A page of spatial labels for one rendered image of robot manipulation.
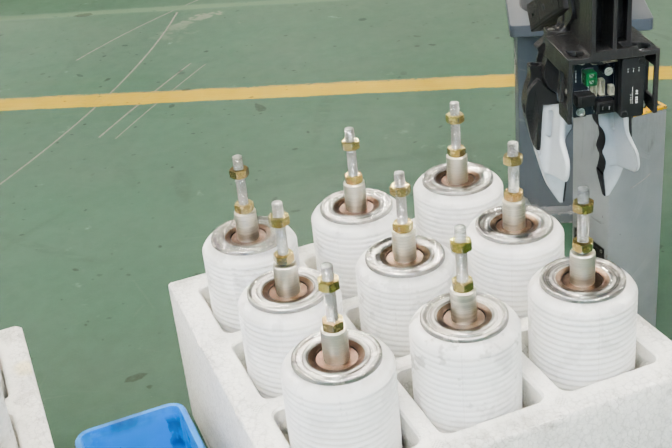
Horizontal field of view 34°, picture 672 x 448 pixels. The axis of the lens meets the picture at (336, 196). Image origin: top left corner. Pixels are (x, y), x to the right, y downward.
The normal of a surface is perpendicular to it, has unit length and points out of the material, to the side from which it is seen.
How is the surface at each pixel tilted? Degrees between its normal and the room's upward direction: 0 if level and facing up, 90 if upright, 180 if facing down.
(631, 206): 90
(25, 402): 0
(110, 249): 0
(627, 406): 90
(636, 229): 90
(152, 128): 0
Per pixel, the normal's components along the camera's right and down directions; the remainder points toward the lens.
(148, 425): 0.39, 0.36
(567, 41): -0.09, -0.89
